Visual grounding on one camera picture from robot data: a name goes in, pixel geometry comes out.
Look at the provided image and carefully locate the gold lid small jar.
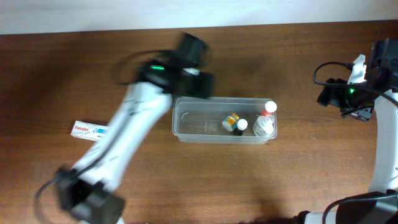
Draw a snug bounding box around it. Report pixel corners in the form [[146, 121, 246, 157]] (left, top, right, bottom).
[[222, 113, 240, 132]]

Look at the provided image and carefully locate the black bottle white cap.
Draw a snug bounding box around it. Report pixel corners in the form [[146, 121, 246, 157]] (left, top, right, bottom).
[[233, 119, 248, 136]]

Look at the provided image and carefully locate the white squeeze bottle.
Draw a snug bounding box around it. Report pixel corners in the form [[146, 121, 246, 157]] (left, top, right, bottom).
[[252, 114, 275, 137]]

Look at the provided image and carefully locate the white blue small box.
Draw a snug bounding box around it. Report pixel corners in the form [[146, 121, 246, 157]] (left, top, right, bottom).
[[70, 121, 109, 141]]

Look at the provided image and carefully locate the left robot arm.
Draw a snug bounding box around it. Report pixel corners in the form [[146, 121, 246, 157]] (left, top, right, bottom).
[[56, 33, 214, 223]]

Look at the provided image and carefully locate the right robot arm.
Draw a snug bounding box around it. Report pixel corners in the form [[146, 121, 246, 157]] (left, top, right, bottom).
[[294, 38, 397, 223]]

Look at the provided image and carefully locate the clear plastic container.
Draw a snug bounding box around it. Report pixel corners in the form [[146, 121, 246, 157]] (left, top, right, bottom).
[[172, 97, 277, 144]]

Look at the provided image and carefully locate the orange tube white cap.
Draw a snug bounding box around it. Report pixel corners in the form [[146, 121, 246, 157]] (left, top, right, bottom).
[[261, 101, 277, 116]]

